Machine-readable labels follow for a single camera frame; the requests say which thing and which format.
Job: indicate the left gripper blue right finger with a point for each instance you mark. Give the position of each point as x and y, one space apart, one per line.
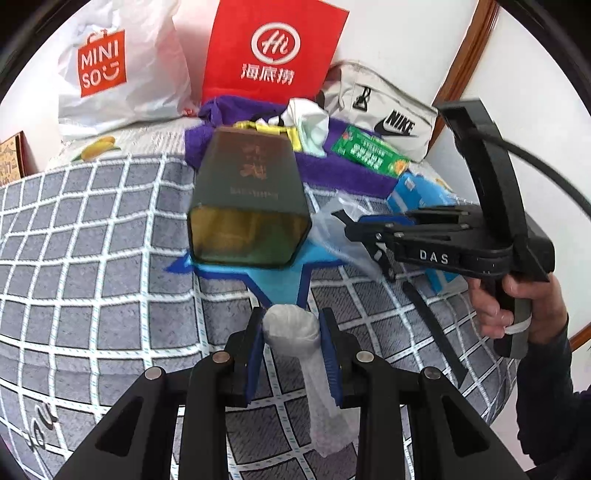
330 337

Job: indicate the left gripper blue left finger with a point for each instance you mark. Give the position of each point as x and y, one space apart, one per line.
254 344

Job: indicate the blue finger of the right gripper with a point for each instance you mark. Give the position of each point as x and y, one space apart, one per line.
369 239
395 220

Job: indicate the clear plastic bag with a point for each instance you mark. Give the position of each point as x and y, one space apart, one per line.
328 231

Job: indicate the yellow black pouch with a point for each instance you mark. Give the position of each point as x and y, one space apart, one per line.
262 127

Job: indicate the white mint gloves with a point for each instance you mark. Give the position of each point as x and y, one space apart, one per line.
311 123

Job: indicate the person right hand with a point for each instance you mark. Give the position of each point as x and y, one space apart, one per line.
542 302

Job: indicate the purple towel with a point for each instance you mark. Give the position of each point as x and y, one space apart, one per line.
332 171

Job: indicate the dark green tin box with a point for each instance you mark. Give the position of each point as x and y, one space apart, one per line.
248 206

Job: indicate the grey Nike pouch bag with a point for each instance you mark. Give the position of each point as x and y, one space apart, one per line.
360 96

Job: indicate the grey checkered blanket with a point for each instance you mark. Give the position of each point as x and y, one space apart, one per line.
88 302

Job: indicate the white fruit print bedsheet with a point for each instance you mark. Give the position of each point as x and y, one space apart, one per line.
141 138

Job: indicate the red paper shopping bag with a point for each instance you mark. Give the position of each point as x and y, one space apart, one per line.
271 51

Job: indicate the brown decorated box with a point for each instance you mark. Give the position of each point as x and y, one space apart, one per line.
15 163

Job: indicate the white Miniso plastic bag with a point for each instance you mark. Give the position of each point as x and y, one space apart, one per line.
123 64

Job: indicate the brown wooden door frame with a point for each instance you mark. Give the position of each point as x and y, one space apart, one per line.
470 52

